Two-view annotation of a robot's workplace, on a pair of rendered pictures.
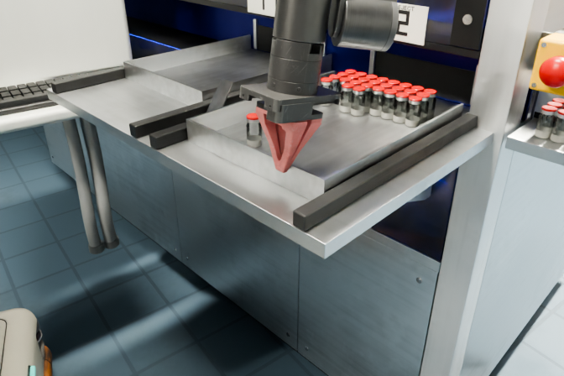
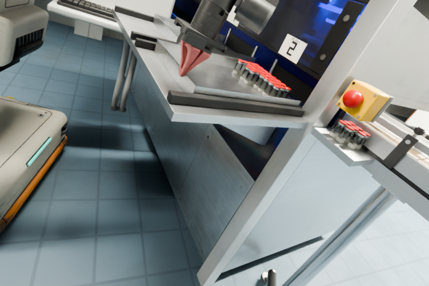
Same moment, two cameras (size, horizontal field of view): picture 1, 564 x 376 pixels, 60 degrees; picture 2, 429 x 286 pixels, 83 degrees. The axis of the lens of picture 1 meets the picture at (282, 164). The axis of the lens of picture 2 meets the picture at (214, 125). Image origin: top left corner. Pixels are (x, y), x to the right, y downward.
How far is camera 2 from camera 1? 0.18 m
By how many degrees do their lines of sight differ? 5
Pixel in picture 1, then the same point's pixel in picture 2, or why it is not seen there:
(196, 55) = not seen: hidden behind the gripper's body
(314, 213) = (179, 96)
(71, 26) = not seen: outside the picture
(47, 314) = (78, 126)
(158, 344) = (117, 164)
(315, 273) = (199, 163)
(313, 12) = not seen: outside the picture
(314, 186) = (190, 89)
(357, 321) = (207, 195)
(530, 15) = (353, 64)
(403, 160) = (248, 104)
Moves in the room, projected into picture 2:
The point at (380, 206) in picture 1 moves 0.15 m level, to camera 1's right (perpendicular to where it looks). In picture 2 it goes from (219, 115) to (286, 149)
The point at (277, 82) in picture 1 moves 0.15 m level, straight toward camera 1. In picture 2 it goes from (194, 22) to (156, 23)
